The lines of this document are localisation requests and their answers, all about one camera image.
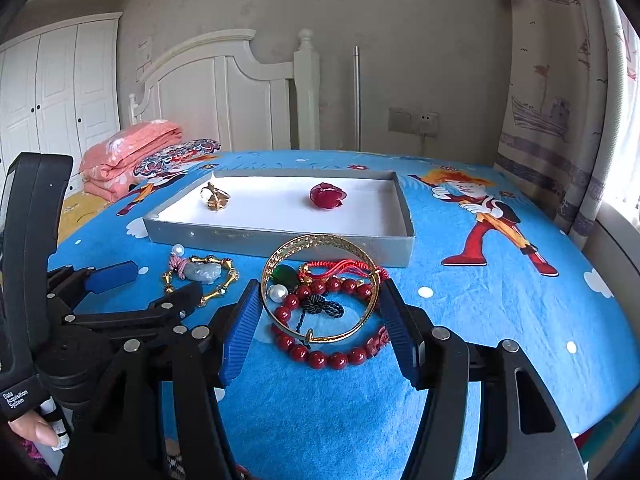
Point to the gold bangle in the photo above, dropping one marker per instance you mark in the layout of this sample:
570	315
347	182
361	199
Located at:
309	336

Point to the jade pendant with pink knot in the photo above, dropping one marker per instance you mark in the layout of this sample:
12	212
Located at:
200	271

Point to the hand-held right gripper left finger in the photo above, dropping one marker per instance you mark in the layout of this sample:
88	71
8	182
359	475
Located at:
242	332

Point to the white pearl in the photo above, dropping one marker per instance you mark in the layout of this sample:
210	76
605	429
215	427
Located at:
278	291
177	249

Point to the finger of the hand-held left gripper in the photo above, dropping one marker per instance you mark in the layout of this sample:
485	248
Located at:
112	275
175	300

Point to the red flower brooch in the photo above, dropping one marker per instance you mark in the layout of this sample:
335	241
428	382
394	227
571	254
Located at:
327	195

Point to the blue cartoon printed blanket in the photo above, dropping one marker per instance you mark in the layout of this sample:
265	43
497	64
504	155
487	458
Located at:
475	320

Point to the white wardrobe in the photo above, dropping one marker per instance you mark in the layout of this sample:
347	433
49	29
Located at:
55	90

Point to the person's left hand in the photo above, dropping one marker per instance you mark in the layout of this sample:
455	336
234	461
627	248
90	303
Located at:
35	429

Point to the wall socket with plug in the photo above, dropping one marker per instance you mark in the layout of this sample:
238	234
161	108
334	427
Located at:
426	124

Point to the patterned pillow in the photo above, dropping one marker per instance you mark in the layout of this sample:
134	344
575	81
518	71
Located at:
170	157

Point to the pink folded quilt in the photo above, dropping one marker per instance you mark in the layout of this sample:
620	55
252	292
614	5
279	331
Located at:
120	155

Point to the grey wall switch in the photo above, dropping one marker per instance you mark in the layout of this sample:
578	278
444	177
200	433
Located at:
400	120

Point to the grey cardboard tray box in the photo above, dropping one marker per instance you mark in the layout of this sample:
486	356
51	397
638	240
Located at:
280	210

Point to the yellow floral bedsheet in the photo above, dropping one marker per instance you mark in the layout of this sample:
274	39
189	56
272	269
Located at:
80	212

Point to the metal pole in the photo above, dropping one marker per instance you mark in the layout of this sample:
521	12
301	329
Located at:
356	100

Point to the ship printed curtain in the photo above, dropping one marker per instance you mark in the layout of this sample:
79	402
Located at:
550	85

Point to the paper notice on wall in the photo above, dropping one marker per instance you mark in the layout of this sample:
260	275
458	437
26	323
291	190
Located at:
144	57

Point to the white wooden headboard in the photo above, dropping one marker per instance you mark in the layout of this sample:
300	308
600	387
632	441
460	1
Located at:
200	90

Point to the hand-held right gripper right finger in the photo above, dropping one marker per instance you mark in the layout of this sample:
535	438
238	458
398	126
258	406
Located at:
398	332

